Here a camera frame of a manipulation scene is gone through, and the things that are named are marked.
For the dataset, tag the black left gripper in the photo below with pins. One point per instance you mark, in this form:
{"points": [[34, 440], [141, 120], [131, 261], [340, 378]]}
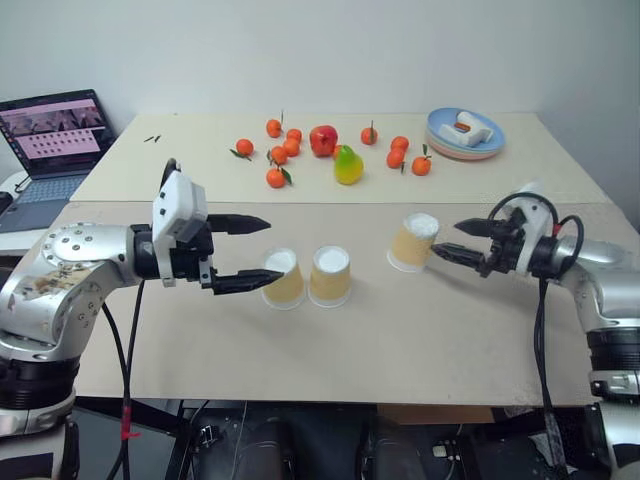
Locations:
{"points": [[190, 262]]}

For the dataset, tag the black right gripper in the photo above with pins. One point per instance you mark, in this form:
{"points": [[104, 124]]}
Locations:
{"points": [[502, 255]]}

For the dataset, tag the tan paper cup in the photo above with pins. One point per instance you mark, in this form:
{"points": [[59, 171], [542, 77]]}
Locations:
{"points": [[286, 285], [329, 280], [410, 245]]}

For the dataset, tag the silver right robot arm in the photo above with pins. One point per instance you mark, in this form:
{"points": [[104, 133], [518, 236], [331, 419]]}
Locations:
{"points": [[607, 300]]}

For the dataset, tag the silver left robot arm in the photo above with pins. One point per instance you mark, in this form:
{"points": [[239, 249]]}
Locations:
{"points": [[70, 270]]}

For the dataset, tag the orange mandarin with leaf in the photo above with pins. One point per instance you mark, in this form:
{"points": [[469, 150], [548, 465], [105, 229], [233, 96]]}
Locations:
{"points": [[421, 166], [244, 147], [275, 178]]}

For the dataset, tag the pink plate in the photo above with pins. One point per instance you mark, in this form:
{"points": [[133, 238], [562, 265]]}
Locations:
{"points": [[450, 154]]}

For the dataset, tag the white and orange plastic gadget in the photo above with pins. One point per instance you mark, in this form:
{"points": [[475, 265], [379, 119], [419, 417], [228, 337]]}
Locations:
{"points": [[470, 131]]}

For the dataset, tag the light blue plate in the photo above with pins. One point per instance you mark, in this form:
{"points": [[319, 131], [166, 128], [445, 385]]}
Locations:
{"points": [[442, 122]]}

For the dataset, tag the orange mandarin with stem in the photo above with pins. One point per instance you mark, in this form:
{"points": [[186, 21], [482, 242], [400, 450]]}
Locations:
{"points": [[369, 135], [273, 128]]}

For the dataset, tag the yellow green pear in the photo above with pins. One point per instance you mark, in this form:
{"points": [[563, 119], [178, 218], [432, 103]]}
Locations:
{"points": [[348, 166]]}

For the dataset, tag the red apple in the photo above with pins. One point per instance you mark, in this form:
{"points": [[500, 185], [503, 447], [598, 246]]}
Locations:
{"points": [[323, 141]]}

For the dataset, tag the open laptop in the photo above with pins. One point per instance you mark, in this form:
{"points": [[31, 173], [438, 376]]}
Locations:
{"points": [[50, 135]]}

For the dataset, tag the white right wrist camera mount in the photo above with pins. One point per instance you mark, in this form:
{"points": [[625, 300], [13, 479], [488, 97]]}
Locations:
{"points": [[531, 235]]}

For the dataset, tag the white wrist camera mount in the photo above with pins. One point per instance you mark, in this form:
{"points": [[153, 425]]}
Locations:
{"points": [[177, 202], [531, 235]]}

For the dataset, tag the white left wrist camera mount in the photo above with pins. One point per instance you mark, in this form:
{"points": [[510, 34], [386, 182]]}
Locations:
{"points": [[177, 202]]}

